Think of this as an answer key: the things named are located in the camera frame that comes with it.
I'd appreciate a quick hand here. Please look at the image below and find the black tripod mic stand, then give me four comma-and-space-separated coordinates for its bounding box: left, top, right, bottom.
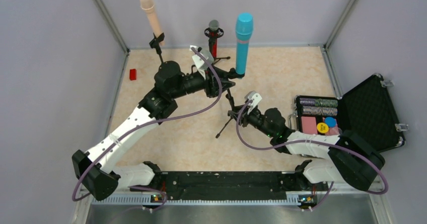
214, 67, 245, 139

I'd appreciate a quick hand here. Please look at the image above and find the round base mic stand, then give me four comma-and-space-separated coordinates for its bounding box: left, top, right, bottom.
149, 33, 165, 64

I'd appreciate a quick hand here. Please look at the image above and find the shock mount tripod stand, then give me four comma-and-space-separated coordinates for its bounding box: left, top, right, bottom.
204, 27, 231, 64

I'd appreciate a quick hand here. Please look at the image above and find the red glitter microphone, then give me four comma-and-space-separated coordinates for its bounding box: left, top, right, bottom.
208, 20, 219, 58

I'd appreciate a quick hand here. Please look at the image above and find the blue microphone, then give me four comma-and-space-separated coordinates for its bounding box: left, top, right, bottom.
235, 13, 254, 78

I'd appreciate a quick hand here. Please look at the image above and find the beige microphone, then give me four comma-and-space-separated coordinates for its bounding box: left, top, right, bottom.
139, 0, 163, 38

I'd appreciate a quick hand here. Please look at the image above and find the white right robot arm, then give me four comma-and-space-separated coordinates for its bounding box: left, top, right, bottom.
235, 105, 390, 195

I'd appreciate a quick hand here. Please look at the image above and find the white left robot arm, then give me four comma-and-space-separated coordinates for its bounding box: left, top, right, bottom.
72, 58, 235, 201

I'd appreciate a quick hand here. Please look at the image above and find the pink card in case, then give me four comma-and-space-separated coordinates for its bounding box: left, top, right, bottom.
301, 116, 318, 134

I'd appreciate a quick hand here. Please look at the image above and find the yellow round chip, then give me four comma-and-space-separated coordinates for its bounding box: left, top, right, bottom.
316, 122, 329, 134

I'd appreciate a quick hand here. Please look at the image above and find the blue round chip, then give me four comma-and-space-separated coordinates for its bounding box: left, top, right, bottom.
324, 116, 337, 128

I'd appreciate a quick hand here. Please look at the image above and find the small red block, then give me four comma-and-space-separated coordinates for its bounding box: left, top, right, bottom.
129, 68, 137, 81

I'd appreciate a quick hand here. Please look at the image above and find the black carrying case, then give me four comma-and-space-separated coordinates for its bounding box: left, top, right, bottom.
294, 73, 408, 152

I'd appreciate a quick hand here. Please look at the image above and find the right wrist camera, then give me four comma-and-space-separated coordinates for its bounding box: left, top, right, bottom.
245, 91, 262, 114

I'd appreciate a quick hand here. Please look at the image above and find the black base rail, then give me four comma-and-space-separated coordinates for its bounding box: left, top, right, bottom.
152, 171, 328, 201

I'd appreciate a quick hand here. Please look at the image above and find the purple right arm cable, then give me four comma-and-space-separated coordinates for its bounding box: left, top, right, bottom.
235, 99, 389, 211

